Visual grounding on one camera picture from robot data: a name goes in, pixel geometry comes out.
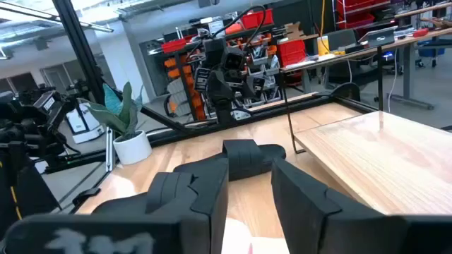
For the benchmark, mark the wooden workbench top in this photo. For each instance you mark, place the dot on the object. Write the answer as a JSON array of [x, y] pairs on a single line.
[[423, 10]]

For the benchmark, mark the yellow container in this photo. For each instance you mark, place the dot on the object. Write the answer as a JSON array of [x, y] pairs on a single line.
[[323, 46]]

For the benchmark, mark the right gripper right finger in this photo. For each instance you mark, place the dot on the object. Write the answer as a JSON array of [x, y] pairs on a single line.
[[318, 225]]

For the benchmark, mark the grey tablet on stand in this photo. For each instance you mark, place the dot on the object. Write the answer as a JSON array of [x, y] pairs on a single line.
[[379, 37]]

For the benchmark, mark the black slide sandal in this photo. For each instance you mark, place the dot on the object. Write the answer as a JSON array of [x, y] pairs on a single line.
[[247, 158]]

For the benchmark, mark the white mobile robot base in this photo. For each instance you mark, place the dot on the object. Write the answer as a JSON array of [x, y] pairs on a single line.
[[84, 125]]

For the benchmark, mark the green plant in white pot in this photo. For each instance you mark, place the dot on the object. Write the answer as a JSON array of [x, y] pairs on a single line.
[[132, 150]]

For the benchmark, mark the red storage bin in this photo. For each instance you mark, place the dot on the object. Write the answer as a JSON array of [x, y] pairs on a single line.
[[256, 19], [173, 46]]

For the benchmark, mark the black office chair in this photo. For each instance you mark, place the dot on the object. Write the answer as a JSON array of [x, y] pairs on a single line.
[[340, 53]]

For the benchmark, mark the black background robot station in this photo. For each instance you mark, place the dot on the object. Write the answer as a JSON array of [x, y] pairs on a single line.
[[31, 123]]

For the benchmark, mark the red shelf bins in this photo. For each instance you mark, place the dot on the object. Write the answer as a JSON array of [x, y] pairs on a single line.
[[360, 12]]

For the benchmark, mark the brown cardboard box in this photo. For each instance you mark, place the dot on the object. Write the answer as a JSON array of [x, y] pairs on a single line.
[[294, 31]]

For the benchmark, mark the black aluminium table frame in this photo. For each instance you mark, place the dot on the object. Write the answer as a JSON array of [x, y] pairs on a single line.
[[78, 46]]

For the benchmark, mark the black case yellow stripe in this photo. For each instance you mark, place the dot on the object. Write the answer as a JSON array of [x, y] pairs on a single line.
[[24, 197]]

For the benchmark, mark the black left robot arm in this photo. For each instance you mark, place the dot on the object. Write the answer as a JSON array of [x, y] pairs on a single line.
[[224, 109]]

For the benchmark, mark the small red box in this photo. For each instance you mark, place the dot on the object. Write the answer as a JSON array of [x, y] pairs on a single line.
[[421, 32]]

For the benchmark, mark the metal rack with orange bins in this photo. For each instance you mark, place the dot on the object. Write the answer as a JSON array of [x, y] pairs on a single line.
[[190, 88]]

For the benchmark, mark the blue container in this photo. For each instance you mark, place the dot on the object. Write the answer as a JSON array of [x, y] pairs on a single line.
[[431, 53]]

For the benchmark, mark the wooden desk grey legs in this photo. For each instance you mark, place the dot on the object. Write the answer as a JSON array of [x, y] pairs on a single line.
[[409, 70]]

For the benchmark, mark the silver metal rail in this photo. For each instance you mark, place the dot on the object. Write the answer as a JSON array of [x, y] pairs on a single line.
[[109, 151]]

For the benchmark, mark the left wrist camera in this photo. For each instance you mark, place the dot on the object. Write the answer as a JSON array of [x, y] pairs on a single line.
[[233, 59]]

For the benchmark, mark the pink slide sandal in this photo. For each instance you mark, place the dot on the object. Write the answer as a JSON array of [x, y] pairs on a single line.
[[236, 240]]

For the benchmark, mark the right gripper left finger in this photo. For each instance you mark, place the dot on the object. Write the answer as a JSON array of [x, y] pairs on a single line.
[[183, 211]]

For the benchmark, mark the stacked red storage bins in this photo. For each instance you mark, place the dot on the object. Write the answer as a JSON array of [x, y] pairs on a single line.
[[291, 53]]

